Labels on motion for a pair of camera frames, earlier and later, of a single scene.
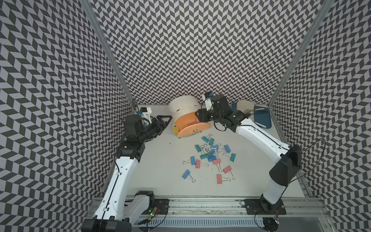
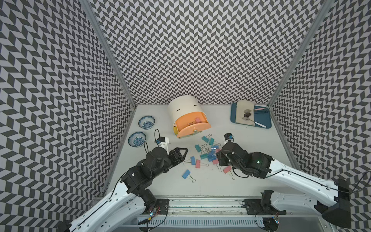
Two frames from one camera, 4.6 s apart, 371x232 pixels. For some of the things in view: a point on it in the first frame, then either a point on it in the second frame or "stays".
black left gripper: [160, 128] to [173, 154]
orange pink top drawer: [187, 124] stays
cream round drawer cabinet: [180, 105] stays
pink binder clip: [227, 169] stays
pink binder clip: [217, 162] stays
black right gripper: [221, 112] to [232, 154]
